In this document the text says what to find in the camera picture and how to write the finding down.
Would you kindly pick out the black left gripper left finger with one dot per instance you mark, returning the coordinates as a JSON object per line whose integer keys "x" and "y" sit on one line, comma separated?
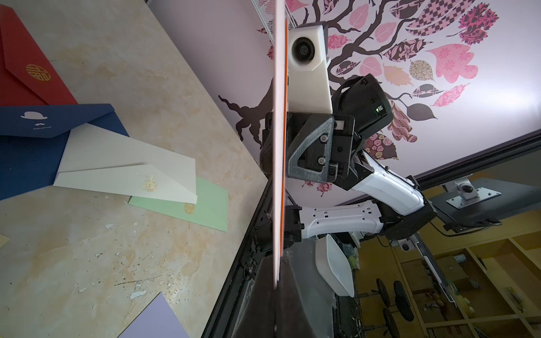
{"x": 260, "y": 315}

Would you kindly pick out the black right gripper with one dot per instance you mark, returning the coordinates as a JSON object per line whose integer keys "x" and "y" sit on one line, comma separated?
{"x": 330, "y": 148}

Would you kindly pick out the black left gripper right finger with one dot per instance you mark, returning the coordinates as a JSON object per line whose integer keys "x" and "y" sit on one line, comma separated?
{"x": 291, "y": 318}

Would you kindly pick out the lilac purple envelope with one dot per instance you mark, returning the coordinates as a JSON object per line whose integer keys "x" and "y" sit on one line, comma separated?
{"x": 156, "y": 320}

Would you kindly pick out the pink envelope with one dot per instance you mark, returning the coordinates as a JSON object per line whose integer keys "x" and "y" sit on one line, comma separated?
{"x": 280, "y": 38}

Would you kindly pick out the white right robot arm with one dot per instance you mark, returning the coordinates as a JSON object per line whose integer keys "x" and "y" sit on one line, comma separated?
{"x": 396, "y": 214}

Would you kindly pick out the mint green envelope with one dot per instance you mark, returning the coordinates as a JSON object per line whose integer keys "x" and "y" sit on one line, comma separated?
{"x": 211, "y": 209}

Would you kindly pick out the white envelope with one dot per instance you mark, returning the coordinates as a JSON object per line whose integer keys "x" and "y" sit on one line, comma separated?
{"x": 99, "y": 160}

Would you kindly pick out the navy blue envelope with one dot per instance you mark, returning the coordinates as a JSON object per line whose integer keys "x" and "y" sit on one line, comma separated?
{"x": 33, "y": 139}

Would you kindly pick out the red envelope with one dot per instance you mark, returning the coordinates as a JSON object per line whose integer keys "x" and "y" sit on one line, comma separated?
{"x": 27, "y": 76}

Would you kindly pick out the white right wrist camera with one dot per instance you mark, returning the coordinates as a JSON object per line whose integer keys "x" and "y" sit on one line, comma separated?
{"x": 308, "y": 67}

